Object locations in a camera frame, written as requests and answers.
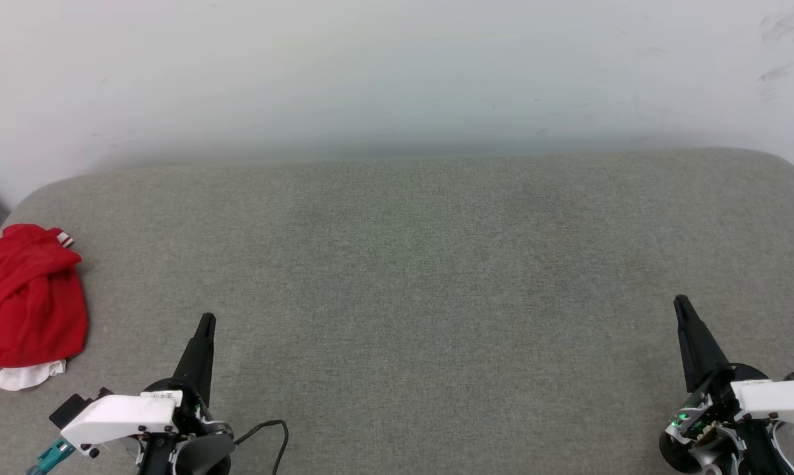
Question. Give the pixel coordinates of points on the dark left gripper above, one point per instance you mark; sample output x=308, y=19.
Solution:
x=196, y=419

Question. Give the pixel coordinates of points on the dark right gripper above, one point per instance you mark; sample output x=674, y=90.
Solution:
x=710, y=409

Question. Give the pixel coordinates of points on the red white sports jersey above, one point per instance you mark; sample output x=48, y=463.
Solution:
x=28, y=303

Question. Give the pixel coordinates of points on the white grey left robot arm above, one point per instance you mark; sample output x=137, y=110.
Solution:
x=199, y=460

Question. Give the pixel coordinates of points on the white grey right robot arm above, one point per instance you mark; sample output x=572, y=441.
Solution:
x=760, y=455

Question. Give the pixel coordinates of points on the grey fabric sofa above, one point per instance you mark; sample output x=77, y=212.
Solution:
x=397, y=297

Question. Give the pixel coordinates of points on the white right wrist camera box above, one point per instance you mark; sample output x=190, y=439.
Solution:
x=779, y=399

